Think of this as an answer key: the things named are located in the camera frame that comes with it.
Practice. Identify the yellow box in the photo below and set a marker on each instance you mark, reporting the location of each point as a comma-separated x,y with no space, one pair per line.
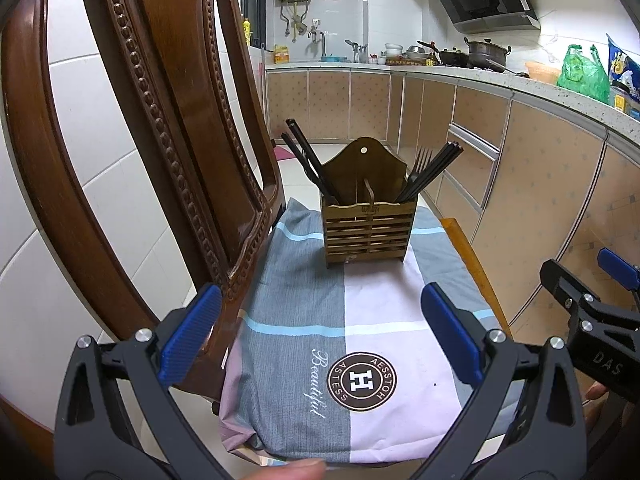
281,55

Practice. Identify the person's left hand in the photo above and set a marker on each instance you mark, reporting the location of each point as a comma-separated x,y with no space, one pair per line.
295,471

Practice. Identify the bundle of black chopsticks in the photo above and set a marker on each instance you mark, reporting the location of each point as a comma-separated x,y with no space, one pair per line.
312,165
431,172

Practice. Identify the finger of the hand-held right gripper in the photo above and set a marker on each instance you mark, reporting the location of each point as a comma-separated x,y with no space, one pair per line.
617,267
562,280

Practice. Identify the green plastic bag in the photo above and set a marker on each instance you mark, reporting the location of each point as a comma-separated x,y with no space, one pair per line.
582,72

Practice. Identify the metal cooking pot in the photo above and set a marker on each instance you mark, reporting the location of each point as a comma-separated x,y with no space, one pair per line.
482,52

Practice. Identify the white bowl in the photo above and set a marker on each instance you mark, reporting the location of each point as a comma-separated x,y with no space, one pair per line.
393,50

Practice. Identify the yellow bottle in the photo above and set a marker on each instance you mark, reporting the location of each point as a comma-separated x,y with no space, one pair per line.
246,32

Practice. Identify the wooden utensil holder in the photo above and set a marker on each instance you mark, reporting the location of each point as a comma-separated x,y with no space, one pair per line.
370,235

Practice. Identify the orange basin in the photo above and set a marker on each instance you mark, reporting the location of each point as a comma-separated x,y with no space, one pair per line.
542,71

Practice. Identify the pink floor mat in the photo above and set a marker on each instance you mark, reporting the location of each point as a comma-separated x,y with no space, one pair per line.
282,154

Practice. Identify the grey and pink printed cloth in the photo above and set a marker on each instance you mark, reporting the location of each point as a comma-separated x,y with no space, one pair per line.
390,300

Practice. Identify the metal faucet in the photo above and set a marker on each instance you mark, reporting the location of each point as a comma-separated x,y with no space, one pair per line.
320,42

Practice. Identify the dark window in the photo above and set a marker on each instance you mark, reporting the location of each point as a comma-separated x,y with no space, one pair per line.
252,2

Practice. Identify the black wok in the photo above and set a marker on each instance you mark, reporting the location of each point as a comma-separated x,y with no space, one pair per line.
452,56

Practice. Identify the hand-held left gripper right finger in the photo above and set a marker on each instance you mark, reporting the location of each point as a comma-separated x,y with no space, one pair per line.
452,335

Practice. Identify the blue snack bag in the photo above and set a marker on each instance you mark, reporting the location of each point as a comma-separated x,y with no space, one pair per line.
622,67

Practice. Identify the carved wooden chair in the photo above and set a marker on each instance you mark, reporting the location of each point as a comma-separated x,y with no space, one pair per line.
165,110

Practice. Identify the steel bowl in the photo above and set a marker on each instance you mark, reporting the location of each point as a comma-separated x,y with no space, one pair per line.
415,53

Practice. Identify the metal fork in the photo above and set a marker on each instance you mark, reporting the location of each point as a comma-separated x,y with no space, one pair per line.
419,174

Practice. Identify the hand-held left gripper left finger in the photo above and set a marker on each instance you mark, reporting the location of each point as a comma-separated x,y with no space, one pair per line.
192,330

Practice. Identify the person's right hand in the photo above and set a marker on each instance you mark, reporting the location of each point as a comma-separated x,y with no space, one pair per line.
597,391

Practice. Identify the blue basin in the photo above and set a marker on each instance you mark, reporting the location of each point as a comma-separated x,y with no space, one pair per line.
332,58

